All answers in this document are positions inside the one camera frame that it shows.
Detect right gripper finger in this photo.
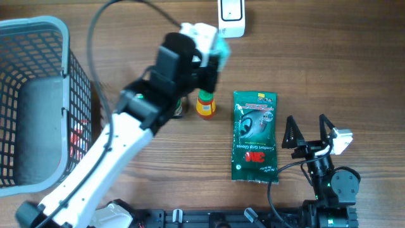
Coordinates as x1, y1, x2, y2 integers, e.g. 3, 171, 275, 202
319, 114, 337, 143
282, 115, 306, 148

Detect red sauce bottle green cap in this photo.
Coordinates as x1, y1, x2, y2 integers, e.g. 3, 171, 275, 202
196, 89, 216, 120

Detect green 3M gloves packet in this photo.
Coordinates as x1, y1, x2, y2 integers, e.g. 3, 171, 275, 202
231, 91, 278, 183

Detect green lid spice jar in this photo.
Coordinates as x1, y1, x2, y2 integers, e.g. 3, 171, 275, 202
173, 99, 183, 119

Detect teal wet wipes packet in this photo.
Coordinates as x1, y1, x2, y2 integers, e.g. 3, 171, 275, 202
216, 37, 231, 72

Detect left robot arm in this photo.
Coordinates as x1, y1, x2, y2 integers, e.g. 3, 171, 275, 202
15, 32, 230, 227

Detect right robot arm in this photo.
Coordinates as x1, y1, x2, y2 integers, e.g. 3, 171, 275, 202
282, 114, 361, 228

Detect grey plastic mesh basket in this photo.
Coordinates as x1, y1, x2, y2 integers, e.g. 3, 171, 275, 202
1, 16, 92, 197

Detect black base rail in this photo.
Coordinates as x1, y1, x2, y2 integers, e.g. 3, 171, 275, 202
129, 208, 359, 228

